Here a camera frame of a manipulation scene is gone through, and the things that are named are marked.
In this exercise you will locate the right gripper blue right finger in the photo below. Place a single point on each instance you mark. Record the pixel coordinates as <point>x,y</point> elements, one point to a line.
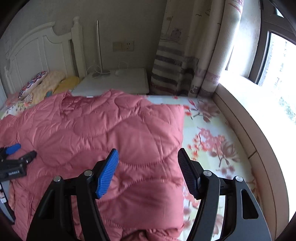
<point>189,172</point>

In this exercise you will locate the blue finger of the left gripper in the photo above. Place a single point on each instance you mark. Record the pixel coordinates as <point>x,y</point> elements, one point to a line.
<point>27,158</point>
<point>12,149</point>

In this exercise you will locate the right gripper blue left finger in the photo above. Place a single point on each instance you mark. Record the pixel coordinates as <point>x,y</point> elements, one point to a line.
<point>106,173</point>

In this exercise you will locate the pink quilted coat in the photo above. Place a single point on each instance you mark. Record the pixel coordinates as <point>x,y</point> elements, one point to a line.
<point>97,162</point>

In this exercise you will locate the colourful patterned pillow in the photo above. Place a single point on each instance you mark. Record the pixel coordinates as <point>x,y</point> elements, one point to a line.
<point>32,84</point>

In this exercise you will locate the beige yellow pillow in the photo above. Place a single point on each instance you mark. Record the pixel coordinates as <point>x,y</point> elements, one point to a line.
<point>47,86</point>

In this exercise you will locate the yellow cushion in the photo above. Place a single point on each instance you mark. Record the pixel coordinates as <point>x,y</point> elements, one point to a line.
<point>67,84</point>

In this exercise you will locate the white bedside table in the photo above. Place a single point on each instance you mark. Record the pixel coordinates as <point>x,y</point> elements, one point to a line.
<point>131,80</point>

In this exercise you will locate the slim silver standing lamp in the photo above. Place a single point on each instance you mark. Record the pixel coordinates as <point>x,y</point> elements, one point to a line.
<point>101,71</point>

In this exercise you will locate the white wooden headboard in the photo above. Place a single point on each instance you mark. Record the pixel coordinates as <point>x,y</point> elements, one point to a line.
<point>41,49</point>

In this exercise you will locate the dark framed window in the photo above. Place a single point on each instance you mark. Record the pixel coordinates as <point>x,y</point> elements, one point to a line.
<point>273,68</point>

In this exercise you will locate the patterned striped curtain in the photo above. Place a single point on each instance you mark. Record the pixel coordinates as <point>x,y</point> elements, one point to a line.
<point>195,45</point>

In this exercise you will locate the wall power socket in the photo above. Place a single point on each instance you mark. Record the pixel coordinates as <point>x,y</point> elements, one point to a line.
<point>124,46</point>

